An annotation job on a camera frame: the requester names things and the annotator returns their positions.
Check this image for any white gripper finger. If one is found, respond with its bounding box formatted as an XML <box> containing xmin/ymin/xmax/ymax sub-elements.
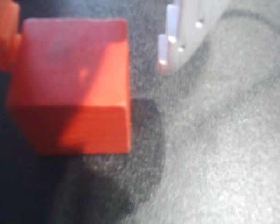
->
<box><xmin>156</xmin><ymin>0</ymin><xmax>224</xmax><ymax>75</ymax></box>

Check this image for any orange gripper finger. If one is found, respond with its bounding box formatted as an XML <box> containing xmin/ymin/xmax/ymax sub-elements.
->
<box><xmin>0</xmin><ymin>0</ymin><xmax>21</xmax><ymax>72</ymax></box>

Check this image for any red cube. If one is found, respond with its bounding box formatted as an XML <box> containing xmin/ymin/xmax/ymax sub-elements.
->
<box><xmin>6</xmin><ymin>18</ymin><xmax>133</xmax><ymax>156</ymax></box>

